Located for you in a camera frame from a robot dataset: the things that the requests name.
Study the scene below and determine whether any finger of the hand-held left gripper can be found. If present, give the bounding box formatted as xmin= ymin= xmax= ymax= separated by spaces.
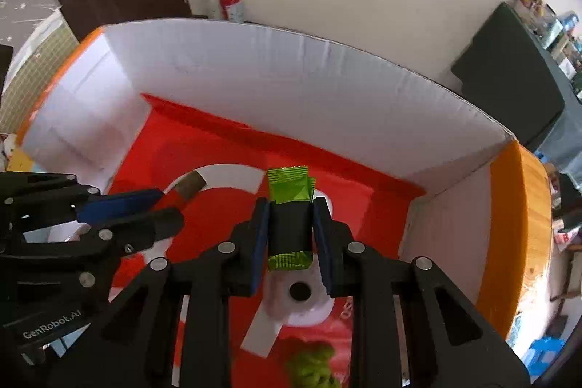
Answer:
xmin=0 ymin=172 xmax=165 ymax=235
xmin=0 ymin=207 xmax=185 ymax=299

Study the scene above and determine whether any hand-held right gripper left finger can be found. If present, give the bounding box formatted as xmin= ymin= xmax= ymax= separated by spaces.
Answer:
xmin=50 ymin=197 xmax=271 ymax=388

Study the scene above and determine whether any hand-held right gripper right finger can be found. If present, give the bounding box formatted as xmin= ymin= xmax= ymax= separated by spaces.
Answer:
xmin=311 ymin=197 xmax=532 ymax=388

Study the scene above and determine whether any black green snack packet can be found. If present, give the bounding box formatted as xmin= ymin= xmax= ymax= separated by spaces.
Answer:
xmin=266 ymin=165 xmax=316 ymax=271

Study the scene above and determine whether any pink round device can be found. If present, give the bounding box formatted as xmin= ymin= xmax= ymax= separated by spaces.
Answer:
xmin=263 ymin=265 xmax=334 ymax=321

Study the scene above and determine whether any orange cardboard box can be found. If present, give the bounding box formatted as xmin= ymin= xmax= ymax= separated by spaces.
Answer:
xmin=13 ymin=17 xmax=553 ymax=388

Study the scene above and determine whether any green plush toy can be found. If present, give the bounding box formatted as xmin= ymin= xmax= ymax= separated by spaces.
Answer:
xmin=286 ymin=343 xmax=342 ymax=388

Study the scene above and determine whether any red fire extinguisher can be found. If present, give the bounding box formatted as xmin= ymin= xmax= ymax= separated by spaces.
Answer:
xmin=219 ymin=0 xmax=246 ymax=23

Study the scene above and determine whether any white red plastic bag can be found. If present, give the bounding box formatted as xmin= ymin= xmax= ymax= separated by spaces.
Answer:
xmin=552 ymin=215 xmax=582 ymax=252

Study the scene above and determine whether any blue plastic stool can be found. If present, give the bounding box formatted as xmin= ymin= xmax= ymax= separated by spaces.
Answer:
xmin=523 ymin=336 xmax=567 ymax=377

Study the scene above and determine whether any row of bottles and boxes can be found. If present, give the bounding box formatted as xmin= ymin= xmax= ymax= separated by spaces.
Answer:
xmin=532 ymin=1 xmax=582 ymax=98

